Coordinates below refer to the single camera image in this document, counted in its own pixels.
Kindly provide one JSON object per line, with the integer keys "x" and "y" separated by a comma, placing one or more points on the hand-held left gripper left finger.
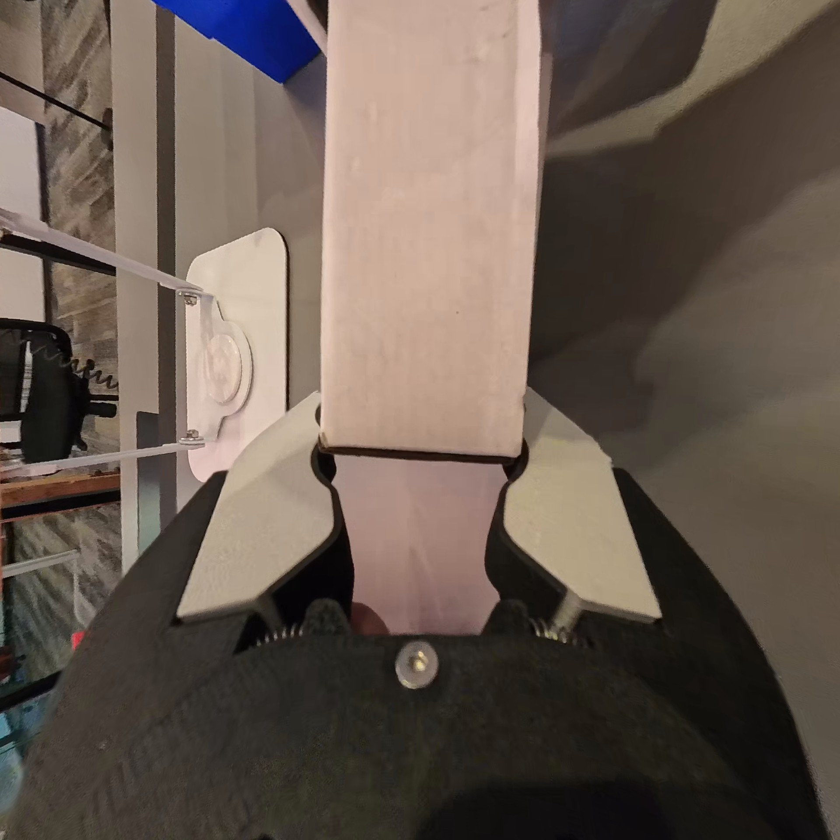
{"x": 262, "y": 518}

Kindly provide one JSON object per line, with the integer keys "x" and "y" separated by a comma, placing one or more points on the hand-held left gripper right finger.
{"x": 571, "y": 518}

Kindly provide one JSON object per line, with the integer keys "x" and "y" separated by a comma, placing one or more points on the white cardboard box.
{"x": 426, "y": 262}

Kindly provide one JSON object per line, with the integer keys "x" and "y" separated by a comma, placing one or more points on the person's left hand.
{"x": 369, "y": 622}

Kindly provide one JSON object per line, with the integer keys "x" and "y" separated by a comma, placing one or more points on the wooden desk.
{"x": 59, "y": 492}

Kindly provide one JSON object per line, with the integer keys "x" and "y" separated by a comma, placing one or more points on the black office chair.
{"x": 46, "y": 394}

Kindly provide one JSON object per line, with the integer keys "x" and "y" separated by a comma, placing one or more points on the blue plastic bin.
{"x": 249, "y": 33}

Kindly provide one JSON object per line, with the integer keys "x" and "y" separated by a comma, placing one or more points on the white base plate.
{"x": 262, "y": 295}

